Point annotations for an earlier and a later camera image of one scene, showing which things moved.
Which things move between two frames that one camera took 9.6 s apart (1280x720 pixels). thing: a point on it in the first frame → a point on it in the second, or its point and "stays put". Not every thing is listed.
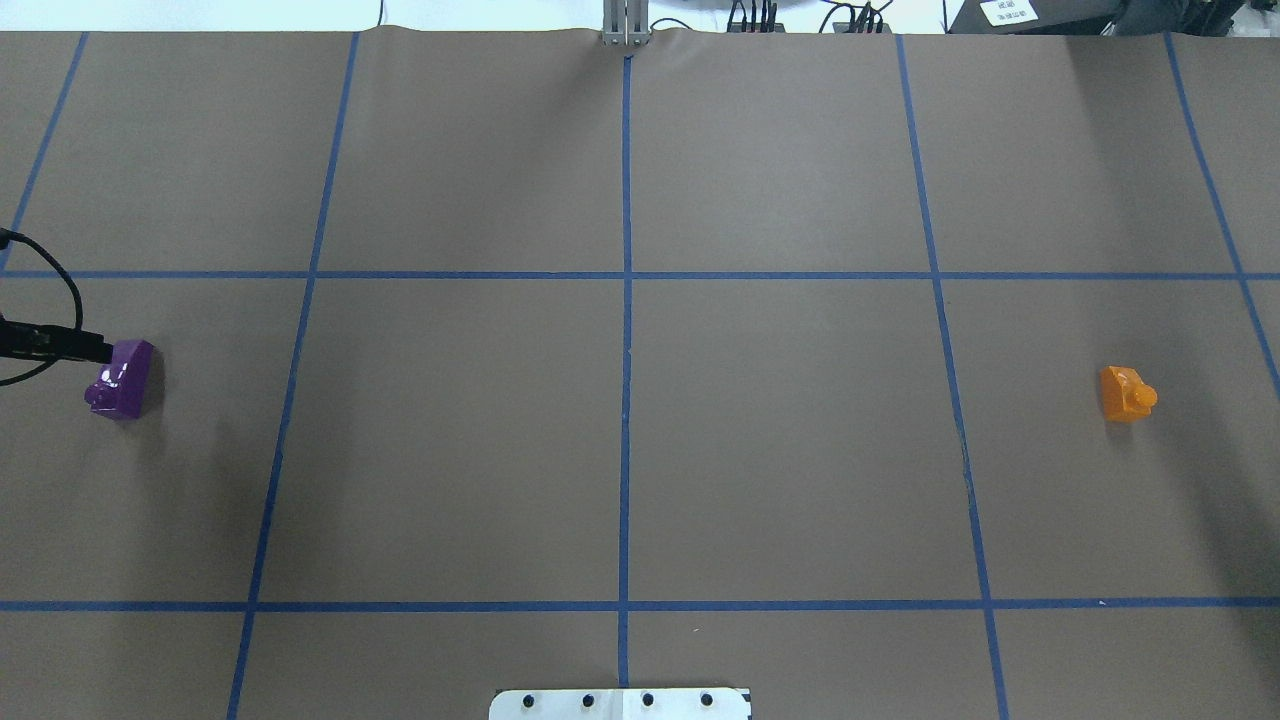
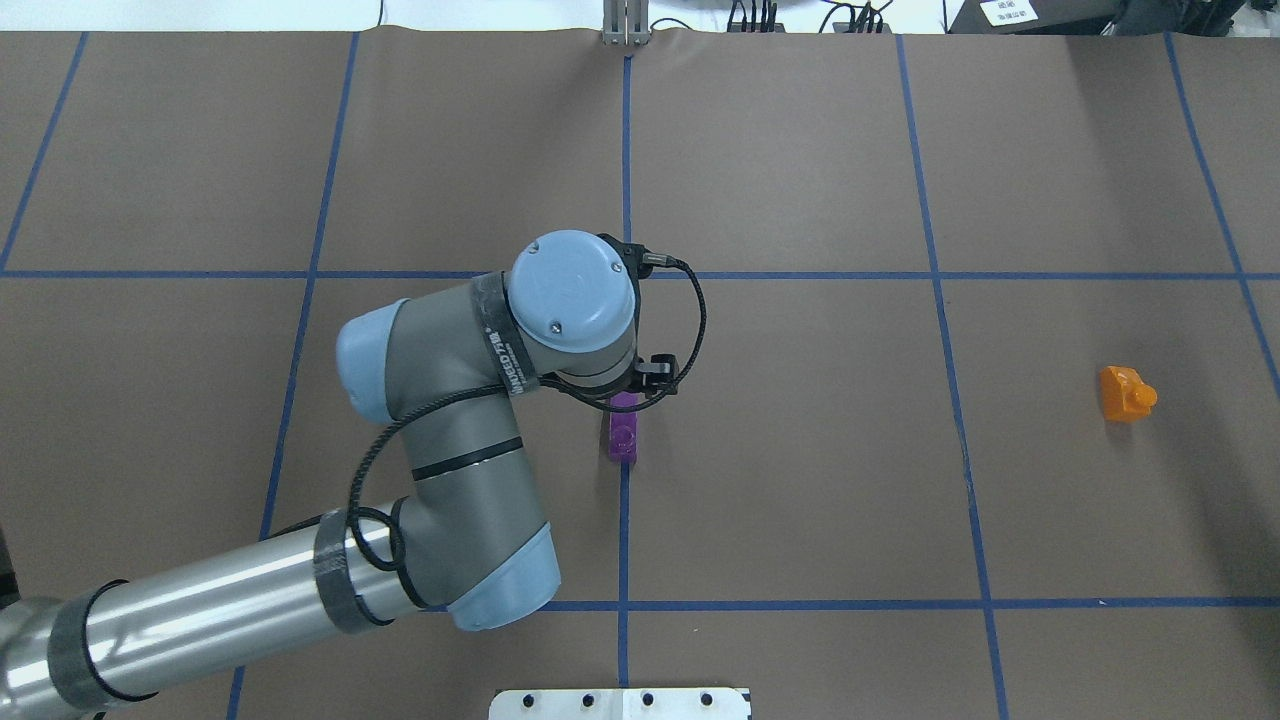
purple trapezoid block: x=121 y=387 → x=623 y=441
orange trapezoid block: x=1125 y=397 stays put
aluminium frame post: x=625 y=22 stays put
